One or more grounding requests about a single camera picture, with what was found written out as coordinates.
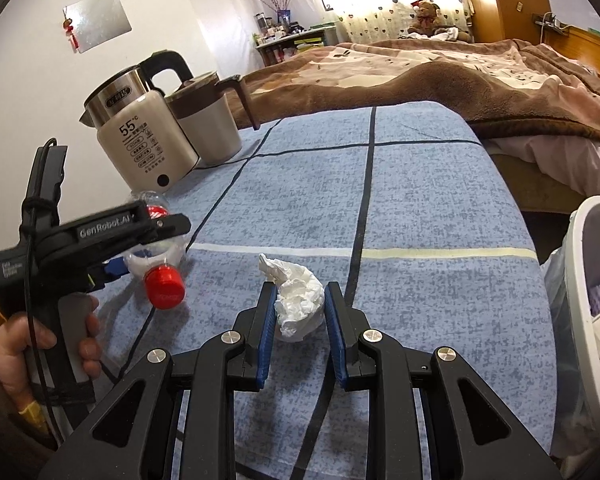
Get wooden bed headboard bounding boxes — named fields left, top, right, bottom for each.
left=555, top=22, right=600, bottom=81

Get cluttered side desk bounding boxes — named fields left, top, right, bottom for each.
left=252, top=20, right=341, bottom=66

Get silver wall sheet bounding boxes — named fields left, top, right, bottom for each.
left=62, top=0, right=133, bottom=53

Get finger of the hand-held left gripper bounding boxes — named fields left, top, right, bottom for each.
left=125, top=212, right=192, bottom=256
left=87, top=255, right=132, bottom=293

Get person's left hand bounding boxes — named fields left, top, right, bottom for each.
left=0, top=294, right=103, bottom=404

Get headboard shelf with power strip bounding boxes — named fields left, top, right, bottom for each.
left=532, top=12, right=573, bottom=33

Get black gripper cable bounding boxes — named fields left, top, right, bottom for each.
left=20, top=195, right=63, bottom=448

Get white cloth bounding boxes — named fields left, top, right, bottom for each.
left=432, top=27, right=473, bottom=43

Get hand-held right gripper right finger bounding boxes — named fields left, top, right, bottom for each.
left=324, top=280, right=563, bottom=480

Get pale pink duvet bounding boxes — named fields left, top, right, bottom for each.
left=485, top=125, right=600, bottom=181

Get red hanging ornament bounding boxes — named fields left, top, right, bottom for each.
left=62, top=7, right=81, bottom=53

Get clear bottle with red cap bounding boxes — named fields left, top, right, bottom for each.
left=122, top=187, right=188, bottom=311

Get clear wall sheet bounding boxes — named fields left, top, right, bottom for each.
left=182, top=0, right=261, bottom=76

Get brown teddy bear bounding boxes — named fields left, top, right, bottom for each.
left=409, top=0, right=446, bottom=36

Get steel and cream electric kettle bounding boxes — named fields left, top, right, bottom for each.
left=78, top=50, right=201, bottom=196

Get blue checked tablecloth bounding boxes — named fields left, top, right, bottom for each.
left=87, top=100, right=556, bottom=480

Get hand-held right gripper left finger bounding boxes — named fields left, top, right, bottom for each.
left=42, top=280, right=278, bottom=480

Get beige cup with brown lid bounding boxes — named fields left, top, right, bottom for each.
left=166, top=71, right=261, bottom=166

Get blue and cream dotted curtain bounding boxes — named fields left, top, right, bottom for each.
left=312, top=0, right=473, bottom=43

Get white tissue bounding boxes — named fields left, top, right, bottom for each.
left=257, top=252, right=327, bottom=343

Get brown plush blanket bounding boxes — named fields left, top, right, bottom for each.
left=225, top=37, right=600, bottom=148

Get person's left forearm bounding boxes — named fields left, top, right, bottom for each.
left=0, top=360, right=88, bottom=463

